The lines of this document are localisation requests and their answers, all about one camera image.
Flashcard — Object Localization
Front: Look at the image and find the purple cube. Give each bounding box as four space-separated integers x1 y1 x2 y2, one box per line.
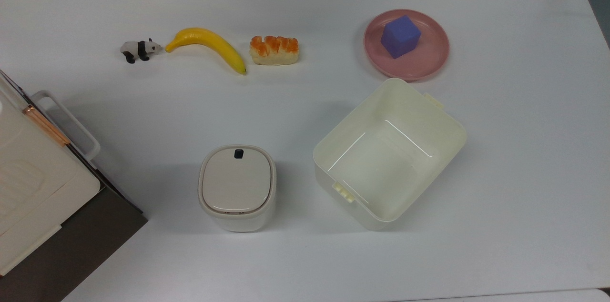
380 15 422 60

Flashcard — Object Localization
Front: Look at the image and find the pink plate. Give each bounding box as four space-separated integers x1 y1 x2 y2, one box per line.
364 9 450 82

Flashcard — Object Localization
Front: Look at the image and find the toy bread with orange glaze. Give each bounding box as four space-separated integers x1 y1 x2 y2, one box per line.
250 35 300 65

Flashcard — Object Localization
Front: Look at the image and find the small beige trash can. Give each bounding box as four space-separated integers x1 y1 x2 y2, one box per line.
198 144 277 232

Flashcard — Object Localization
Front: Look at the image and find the cream plastic bin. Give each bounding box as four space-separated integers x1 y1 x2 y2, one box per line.
313 78 468 231

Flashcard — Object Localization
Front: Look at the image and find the yellow toy banana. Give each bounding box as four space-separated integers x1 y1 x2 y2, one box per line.
165 28 247 75

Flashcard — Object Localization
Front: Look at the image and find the toy panda figure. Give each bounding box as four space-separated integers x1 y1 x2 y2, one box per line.
120 38 163 64

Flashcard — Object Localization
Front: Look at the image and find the dark brown drawer cabinet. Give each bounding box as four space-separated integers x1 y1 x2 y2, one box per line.
0 70 148 302

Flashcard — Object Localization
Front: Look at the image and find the orange latch strip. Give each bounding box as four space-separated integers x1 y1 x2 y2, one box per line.
22 105 71 146

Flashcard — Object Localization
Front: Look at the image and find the translucent white drawer handle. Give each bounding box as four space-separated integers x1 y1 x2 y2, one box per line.
30 90 101 165

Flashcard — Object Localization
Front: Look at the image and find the cream storage box with handles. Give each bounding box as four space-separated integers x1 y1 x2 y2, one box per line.
0 71 102 276

